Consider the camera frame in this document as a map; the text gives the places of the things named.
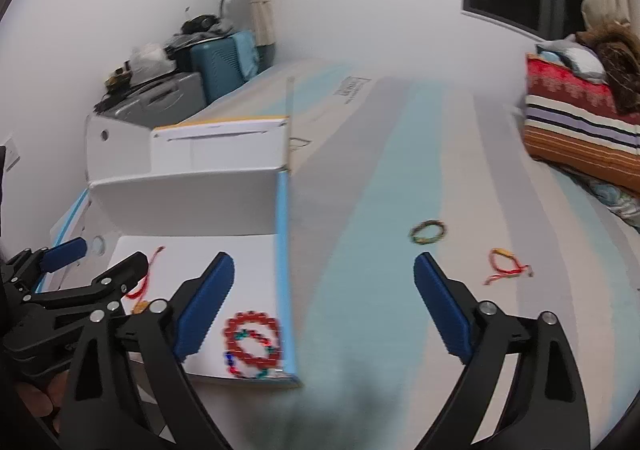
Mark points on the floral pillow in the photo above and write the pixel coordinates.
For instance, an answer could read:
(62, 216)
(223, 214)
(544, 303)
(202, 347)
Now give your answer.
(617, 200)

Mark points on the black bag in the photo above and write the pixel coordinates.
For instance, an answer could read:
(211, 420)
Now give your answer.
(200, 29)

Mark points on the teal suitcase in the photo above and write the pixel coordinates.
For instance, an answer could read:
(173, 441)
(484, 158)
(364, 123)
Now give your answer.
(220, 67)

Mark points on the person's left hand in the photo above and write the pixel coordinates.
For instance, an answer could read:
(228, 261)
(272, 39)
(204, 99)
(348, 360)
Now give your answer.
(37, 400)

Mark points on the white plastic bag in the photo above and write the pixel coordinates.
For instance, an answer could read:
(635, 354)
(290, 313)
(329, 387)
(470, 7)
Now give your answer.
(147, 57)

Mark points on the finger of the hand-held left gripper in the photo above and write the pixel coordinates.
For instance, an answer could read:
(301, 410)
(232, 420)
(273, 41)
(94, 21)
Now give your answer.
(65, 254)
(125, 272)

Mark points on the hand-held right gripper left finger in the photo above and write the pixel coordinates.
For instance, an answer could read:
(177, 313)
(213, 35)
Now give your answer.
(205, 310)

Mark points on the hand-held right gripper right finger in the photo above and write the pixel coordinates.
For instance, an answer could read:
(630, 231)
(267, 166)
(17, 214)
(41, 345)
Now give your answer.
(445, 315)

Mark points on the blue yellow cardboard box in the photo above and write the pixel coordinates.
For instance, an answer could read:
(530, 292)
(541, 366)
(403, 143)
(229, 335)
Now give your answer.
(200, 200)

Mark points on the small light blue pillow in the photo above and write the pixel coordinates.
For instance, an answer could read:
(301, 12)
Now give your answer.
(580, 59)

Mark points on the brown blanket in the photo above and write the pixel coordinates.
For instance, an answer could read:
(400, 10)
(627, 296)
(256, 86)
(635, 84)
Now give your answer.
(620, 64)

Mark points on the white wall socket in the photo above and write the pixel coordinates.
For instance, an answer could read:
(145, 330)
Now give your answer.
(10, 152)

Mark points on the striped pillow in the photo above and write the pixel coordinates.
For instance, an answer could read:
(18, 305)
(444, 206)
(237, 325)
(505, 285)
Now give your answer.
(580, 129)

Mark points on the striped bed sheet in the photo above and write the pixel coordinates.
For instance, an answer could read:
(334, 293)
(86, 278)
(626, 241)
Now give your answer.
(380, 169)

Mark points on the grey suitcase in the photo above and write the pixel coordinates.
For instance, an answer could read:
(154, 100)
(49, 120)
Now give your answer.
(155, 97)

